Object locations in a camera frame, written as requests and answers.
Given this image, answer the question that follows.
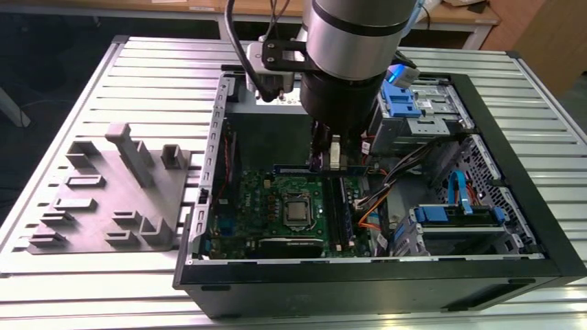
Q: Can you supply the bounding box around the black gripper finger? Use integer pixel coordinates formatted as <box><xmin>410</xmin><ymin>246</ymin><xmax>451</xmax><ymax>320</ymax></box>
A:
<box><xmin>322</xmin><ymin>133</ymin><xmax>346</xmax><ymax>172</ymax></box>

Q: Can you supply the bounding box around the black RAM slot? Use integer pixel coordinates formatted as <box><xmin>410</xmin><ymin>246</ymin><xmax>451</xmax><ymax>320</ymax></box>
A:
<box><xmin>322</xmin><ymin>175</ymin><xmax>337</xmax><ymax>250</ymax></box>

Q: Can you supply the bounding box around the blue drive bay latch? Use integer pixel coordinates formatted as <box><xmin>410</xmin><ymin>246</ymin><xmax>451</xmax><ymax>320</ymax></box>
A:
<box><xmin>379</xmin><ymin>83</ymin><xmax>410</xmax><ymax>104</ymax></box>
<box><xmin>389</xmin><ymin>102</ymin><xmax>425</xmax><ymax>118</ymax></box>

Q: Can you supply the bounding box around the grey power supply unit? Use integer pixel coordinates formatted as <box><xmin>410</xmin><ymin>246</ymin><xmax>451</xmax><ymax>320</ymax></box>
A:
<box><xmin>227</xmin><ymin>80</ymin><xmax>318</xmax><ymax>170</ymax></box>

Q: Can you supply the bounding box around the grey metal drive cage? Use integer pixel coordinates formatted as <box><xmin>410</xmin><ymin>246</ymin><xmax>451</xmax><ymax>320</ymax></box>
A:
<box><xmin>366</xmin><ymin>78</ymin><xmax>474</xmax><ymax>156</ymax></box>

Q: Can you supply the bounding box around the silver CPU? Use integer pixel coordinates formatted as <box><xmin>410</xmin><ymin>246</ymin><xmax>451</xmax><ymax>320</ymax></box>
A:
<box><xmin>283</xmin><ymin>201</ymin><xmax>313</xmax><ymax>222</ymax></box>

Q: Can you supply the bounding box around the green motherboard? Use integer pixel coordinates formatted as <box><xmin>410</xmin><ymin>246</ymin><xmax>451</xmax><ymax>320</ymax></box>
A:
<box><xmin>205</xmin><ymin>167</ymin><xmax>374</xmax><ymax>259</ymax></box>

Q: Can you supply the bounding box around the metal socket cover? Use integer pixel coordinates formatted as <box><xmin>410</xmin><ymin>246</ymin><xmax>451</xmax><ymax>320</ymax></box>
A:
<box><xmin>279</xmin><ymin>194</ymin><xmax>319</xmax><ymax>229</ymax></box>

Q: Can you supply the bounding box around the hard disk in blue carrier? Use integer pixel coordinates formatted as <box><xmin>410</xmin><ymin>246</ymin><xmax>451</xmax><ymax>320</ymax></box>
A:
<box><xmin>414</xmin><ymin>204</ymin><xmax>507</xmax><ymax>228</ymax></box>

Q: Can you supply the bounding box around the black graphics card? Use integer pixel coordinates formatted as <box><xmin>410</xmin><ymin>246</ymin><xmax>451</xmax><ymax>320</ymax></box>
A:
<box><xmin>255</xmin><ymin>236</ymin><xmax>325</xmax><ymax>259</ymax></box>

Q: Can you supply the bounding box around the grey metal disk bay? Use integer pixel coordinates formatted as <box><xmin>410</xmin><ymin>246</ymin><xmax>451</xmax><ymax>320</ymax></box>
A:
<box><xmin>394</xmin><ymin>202</ymin><xmax>547</xmax><ymax>257</ymax></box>

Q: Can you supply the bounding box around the black PC case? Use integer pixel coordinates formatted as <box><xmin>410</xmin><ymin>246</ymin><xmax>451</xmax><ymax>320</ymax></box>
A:
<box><xmin>173</xmin><ymin>64</ymin><xmax>587</xmax><ymax>319</ymax></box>

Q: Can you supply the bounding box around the grey parts rack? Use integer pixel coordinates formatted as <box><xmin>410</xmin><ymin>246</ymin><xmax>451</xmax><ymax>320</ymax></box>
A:
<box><xmin>27</xmin><ymin>122</ymin><xmax>194</xmax><ymax>257</ymax></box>

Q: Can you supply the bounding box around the brown wooden cabinet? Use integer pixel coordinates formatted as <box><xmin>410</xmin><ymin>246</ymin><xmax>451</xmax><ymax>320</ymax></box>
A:
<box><xmin>481</xmin><ymin>0</ymin><xmax>587</xmax><ymax>100</ymax></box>

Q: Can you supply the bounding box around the white chair leg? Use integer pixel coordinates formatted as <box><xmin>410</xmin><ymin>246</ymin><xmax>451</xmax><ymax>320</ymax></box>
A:
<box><xmin>0</xmin><ymin>87</ymin><xmax>33</xmax><ymax>127</ymax></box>

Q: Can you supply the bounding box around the black camera bracket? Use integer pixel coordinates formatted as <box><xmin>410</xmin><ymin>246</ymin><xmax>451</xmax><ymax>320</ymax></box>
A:
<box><xmin>261</xmin><ymin>38</ymin><xmax>314</xmax><ymax>74</ymax></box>

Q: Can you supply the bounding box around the small grey wrist camera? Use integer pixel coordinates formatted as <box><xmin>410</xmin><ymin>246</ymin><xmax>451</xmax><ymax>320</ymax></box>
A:
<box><xmin>383</xmin><ymin>63</ymin><xmax>423</xmax><ymax>87</ymax></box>

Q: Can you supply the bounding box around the black cable bundle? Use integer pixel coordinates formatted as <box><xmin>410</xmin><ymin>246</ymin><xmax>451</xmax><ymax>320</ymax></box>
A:
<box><xmin>357</xmin><ymin>140</ymin><xmax>442</xmax><ymax>211</ymax></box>

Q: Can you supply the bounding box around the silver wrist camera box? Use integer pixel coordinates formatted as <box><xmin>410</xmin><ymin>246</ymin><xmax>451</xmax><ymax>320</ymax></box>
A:
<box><xmin>246</xmin><ymin>42</ymin><xmax>295</xmax><ymax>103</ymax></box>

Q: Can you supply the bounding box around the orange wire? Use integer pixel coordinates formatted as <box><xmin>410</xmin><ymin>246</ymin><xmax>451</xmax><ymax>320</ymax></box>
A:
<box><xmin>359</xmin><ymin>201</ymin><xmax>387</xmax><ymax>232</ymax></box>

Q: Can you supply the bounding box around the thick black camera cable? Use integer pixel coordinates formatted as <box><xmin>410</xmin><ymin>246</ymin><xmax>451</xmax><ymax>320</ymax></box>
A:
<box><xmin>223</xmin><ymin>0</ymin><xmax>278</xmax><ymax>103</ymax></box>

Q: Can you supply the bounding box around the blue flat wire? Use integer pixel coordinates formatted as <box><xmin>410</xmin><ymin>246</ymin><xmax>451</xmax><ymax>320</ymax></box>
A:
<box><xmin>451</xmin><ymin>170</ymin><xmax>474</xmax><ymax>216</ymax></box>

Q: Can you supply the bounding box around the wooden desk white frame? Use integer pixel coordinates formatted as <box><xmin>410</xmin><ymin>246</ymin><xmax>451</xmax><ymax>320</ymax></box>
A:
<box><xmin>0</xmin><ymin>0</ymin><xmax>502</xmax><ymax>51</ymax></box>

